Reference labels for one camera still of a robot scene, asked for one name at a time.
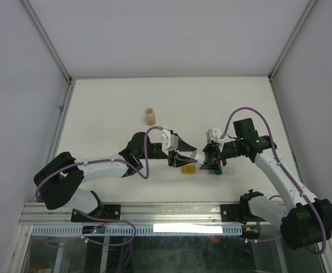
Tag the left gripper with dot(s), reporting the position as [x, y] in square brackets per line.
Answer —
[178, 159]

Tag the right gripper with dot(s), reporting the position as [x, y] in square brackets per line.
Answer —
[216, 157]

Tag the white pill bottle blue label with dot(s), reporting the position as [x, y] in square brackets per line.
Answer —
[200, 157]

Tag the weekly pill organizer strip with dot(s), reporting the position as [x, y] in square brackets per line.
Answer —
[192, 169]

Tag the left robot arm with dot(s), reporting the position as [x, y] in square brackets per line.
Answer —
[58, 183]

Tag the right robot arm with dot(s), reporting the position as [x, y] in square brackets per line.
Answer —
[303, 219]

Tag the clear glass jar gold lid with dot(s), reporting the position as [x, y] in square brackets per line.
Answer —
[150, 118]

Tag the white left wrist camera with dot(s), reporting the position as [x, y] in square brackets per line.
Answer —
[170, 140]

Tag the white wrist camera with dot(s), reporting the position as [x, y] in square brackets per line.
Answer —
[214, 136]
[170, 140]

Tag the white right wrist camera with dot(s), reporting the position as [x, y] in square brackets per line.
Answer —
[214, 136]

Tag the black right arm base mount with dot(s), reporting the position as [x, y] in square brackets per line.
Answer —
[237, 213]

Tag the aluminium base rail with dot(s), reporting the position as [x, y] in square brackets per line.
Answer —
[138, 213]

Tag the white slotted cable duct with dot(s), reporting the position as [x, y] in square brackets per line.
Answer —
[139, 230]

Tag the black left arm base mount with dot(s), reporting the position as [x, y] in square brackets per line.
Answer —
[105, 212]

